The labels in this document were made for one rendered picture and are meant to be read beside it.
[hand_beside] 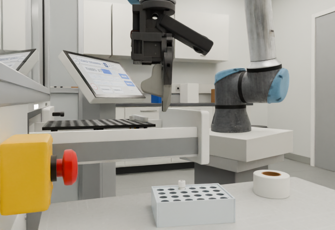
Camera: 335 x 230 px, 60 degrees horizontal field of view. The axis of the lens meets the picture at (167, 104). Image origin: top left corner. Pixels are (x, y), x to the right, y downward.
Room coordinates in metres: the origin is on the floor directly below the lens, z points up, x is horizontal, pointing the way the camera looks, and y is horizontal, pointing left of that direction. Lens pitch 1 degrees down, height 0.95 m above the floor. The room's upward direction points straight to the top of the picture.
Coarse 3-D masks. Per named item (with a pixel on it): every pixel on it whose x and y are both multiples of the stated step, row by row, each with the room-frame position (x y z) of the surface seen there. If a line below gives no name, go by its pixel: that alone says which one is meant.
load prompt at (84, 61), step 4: (76, 56) 1.51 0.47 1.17; (80, 60) 1.51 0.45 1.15; (84, 60) 1.55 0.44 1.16; (88, 60) 1.58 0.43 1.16; (92, 60) 1.62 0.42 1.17; (96, 60) 1.66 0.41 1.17; (88, 64) 1.55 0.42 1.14; (92, 64) 1.59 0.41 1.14; (96, 64) 1.63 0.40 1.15; (100, 64) 1.67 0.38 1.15; (104, 64) 1.71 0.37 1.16; (108, 64) 1.76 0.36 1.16; (112, 68) 1.76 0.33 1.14
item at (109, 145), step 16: (32, 128) 0.69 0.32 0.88; (112, 128) 0.79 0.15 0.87; (128, 128) 0.80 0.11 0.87; (160, 128) 0.58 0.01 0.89; (176, 128) 0.59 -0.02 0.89; (192, 128) 0.60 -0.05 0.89; (64, 144) 0.52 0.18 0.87; (80, 144) 0.53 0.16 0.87; (96, 144) 0.54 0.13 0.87; (112, 144) 0.54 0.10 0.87; (128, 144) 0.55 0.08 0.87; (144, 144) 0.57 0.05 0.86; (160, 144) 0.58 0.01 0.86; (176, 144) 0.59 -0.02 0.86; (192, 144) 0.60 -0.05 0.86; (80, 160) 0.53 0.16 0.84; (96, 160) 0.54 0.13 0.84; (112, 160) 0.55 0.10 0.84; (128, 160) 0.56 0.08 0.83
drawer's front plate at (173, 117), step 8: (160, 112) 0.85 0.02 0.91; (168, 112) 0.78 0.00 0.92; (176, 112) 0.72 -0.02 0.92; (184, 112) 0.67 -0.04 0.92; (192, 112) 0.63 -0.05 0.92; (200, 112) 0.59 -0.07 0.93; (208, 112) 0.59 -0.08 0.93; (168, 120) 0.78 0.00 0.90; (176, 120) 0.72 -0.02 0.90; (184, 120) 0.67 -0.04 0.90; (192, 120) 0.63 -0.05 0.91; (200, 120) 0.59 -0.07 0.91; (208, 120) 0.59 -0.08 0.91; (200, 128) 0.59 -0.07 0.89; (208, 128) 0.59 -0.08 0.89; (200, 136) 0.59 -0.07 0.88; (208, 136) 0.59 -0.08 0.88; (200, 144) 0.59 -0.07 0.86; (208, 144) 0.59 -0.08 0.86; (200, 152) 0.59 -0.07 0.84; (208, 152) 0.59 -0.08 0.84; (192, 160) 0.63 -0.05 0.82; (200, 160) 0.59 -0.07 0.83; (208, 160) 0.59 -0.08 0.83
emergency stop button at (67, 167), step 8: (64, 152) 0.32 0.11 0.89; (72, 152) 0.32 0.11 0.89; (64, 160) 0.31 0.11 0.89; (72, 160) 0.31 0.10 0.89; (56, 168) 0.32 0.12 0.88; (64, 168) 0.31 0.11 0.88; (72, 168) 0.31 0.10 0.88; (64, 176) 0.31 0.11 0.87; (72, 176) 0.31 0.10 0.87; (64, 184) 0.32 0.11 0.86; (72, 184) 0.32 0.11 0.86
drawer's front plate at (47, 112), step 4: (44, 108) 0.79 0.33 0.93; (48, 108) 0.79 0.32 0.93; (52, 108) 0.94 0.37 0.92; (44, 112) 0.78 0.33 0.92; (48, 112) 0.79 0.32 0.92; (52, 112) 0.94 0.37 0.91; (44, 116) 0.78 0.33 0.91; (48, 116) 0.79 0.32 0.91; (52, 116) 0.94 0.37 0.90; (44, 120) 0.78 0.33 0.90; (48, 120) 0.79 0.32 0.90; (52, 120) 0.94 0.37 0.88
